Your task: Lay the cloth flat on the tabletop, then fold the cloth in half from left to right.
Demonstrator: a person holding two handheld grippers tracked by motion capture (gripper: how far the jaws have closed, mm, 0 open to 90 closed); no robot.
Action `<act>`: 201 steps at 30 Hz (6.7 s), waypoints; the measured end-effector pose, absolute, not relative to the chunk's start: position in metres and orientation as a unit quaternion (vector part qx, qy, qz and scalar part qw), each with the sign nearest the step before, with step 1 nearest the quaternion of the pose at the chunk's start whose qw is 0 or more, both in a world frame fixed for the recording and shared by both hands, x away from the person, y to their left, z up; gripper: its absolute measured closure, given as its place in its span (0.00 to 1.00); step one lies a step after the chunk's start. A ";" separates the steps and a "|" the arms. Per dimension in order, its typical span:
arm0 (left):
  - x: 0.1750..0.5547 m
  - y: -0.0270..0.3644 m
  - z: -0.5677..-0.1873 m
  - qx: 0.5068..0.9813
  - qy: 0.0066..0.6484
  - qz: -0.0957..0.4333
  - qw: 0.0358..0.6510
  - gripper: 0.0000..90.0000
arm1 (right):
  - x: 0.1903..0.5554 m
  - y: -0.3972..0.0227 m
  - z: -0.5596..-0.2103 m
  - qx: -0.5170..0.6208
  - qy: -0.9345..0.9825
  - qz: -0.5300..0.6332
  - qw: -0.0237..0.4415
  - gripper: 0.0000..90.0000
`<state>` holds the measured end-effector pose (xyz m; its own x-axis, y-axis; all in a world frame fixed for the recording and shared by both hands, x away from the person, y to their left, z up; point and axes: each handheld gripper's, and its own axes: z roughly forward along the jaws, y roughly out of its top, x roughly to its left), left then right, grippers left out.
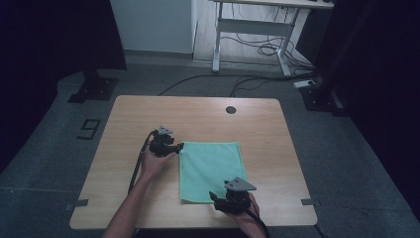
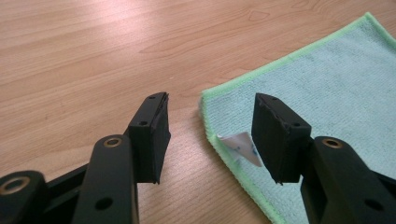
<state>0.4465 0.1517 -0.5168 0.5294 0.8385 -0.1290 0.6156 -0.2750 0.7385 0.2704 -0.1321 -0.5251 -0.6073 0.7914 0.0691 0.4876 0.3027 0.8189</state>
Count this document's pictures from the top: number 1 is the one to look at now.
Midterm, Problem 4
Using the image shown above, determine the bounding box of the tangle of black cables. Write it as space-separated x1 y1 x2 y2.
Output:
220 31 315 73

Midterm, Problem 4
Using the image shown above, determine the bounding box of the white desk frame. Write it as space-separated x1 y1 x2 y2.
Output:
207 0 335 78

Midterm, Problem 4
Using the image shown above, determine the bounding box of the black curtain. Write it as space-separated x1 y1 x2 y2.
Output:
0 0 128 174
312 0 420 223

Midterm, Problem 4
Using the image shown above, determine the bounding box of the long black floor cable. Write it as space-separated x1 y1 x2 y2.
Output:
157 73 298 97

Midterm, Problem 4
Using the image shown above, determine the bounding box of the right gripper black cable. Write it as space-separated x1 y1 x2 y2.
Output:
242 205 270 238

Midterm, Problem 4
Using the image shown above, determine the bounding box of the black floor tape mark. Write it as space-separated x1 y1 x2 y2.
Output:
76 118 102 141

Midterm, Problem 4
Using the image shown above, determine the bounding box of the grey tape strip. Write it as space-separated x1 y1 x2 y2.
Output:
300 197 322 207
64 198 90 211

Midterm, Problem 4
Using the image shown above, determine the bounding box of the white power strip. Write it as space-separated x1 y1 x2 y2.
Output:
293 78 317 90

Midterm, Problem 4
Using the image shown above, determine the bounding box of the person's left hand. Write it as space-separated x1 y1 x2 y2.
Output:
140 150 178 181

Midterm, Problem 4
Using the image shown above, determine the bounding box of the person's right hand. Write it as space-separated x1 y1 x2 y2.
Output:
227 192 263 230

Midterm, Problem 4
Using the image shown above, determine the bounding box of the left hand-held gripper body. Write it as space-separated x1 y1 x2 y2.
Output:
148 125 181 159

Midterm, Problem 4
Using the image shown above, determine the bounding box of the green towel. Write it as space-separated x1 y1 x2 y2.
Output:
178 141 249 204

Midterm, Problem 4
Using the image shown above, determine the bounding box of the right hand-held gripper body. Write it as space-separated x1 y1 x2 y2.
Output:
223 177 258 214

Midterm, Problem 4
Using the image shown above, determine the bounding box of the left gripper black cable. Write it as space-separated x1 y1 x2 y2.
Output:
127 130 158 194

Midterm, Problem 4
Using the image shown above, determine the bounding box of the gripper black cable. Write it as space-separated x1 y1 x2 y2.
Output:
242 205 270 238
127 130 158 194

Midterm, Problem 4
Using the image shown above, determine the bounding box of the black stand base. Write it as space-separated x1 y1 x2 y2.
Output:
66 68 120 104
299 83 352 118

